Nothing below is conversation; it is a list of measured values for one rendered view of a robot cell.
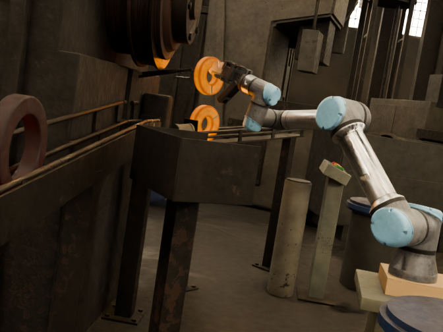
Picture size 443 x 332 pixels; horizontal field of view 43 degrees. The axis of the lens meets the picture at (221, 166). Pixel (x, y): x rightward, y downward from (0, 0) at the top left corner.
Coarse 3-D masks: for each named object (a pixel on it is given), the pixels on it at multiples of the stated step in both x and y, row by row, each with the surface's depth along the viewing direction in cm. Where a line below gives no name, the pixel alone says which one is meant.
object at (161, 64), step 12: (132, 0) 162; (144, 0) 162; (132, 12) 164; (144, 12) 163; (132, 24) 166; (144, 24) 165; (132, 36) 169; (144, 36) 168; (144, 48) 172; (144, 60) 179; (156, 60) 178; (168, 60) 196
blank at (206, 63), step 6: (204, 60) 228; (210, 60) 230; (216, 60) 232; (198, 66) 227; (204, 66) 228; (210, 66) 230; (198, 72) 226; (204, 72) 228; (198, 78) 227; (204, 78) 229; (216, 78) 235; (198, 84) 228; (204, 84) 229; (210, 84) 232; (216, 84) 235; (222, 84) 238; (198, 90) 231; (204, 90) 230; (210, 90) 233; (216, 90) 235
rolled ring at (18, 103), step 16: (16, 96) 95; (32, 96) 98; (0, 112) 91; (16, 112) 93; (32, 112) 99; (0, 128) 90; (32, 128) 103; (0, 144) 89; (32, 144) 105; (0, 160) 90; (32, 160) 104; (0, 176) 91; (16, 176) 102
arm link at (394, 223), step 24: (336, 96) 185; (336, 120) 180; (360, 120) 182; (360, 144) 178; (360, 168) 176; (384, 192) 170; (384, 216) 166; (408, 216) 165; (384, 240) 166; (408, 240) 165
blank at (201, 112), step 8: (192, 112) 230; (200, 112) 229; (208, 112) 232; (216, 112) 236; (200, 120) 230; (208, 120) 236; (216, 120) 237; (200, 128) 231; (208, 128) 236; (216, 128) 238
